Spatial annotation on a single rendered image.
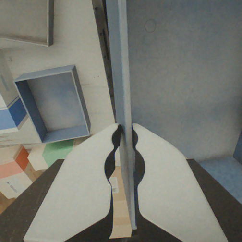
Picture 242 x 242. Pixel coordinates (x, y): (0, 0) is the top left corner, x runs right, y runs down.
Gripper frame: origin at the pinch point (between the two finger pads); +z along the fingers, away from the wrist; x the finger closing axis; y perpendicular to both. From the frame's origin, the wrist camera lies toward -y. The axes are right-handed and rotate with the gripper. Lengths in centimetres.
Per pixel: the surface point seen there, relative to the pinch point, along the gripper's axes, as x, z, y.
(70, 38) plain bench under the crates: -14.6, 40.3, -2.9
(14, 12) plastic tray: -26.9, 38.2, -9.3
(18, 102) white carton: -30.9, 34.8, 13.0
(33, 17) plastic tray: -22.6, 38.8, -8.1
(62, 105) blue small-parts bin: -19.8, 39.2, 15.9
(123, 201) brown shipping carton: -1, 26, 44
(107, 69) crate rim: -3.0, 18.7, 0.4
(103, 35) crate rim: -3.4, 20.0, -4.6
